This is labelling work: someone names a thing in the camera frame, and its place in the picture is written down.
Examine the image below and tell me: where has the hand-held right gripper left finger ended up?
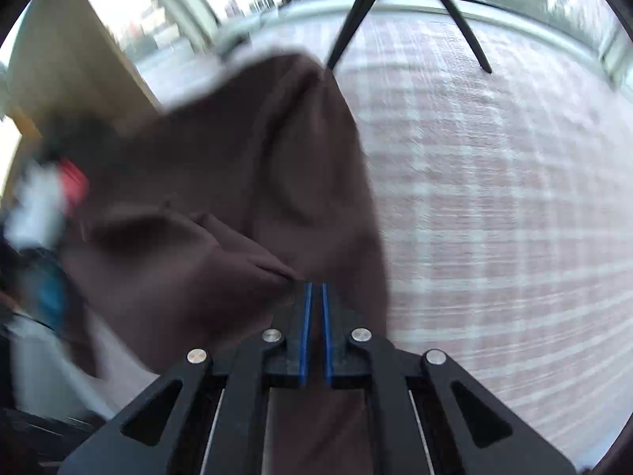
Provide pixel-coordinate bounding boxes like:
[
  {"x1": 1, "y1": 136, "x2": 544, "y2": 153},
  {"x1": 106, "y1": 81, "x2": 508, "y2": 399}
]
[{"x1": 58, "y1": 282, "x2": 313, "y2": 475}]

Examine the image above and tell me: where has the light wooden board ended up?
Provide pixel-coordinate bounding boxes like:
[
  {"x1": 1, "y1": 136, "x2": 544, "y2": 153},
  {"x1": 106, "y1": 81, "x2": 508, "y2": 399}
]
[{"x1": 5, "y1": 0, "x2": 164, "y2": 124}]

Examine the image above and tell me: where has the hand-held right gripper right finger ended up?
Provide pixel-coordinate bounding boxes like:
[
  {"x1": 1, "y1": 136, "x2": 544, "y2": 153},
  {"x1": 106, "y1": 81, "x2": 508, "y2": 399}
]
[{"x1": 322, "y1": 283, "x2": 578, "y2": 475}]

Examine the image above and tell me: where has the brown shirt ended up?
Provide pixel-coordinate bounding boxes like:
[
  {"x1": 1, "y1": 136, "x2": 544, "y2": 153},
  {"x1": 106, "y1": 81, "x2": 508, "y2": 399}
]
[{"x1": 59, "y1": 52, "x2": 394, "y2": 475}]

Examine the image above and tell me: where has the white bay window frame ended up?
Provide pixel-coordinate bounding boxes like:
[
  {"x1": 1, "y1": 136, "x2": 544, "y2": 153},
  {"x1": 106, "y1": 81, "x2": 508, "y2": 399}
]
[{"x1": 86, "y1": 0, "x2": 633, "y2": 95}]

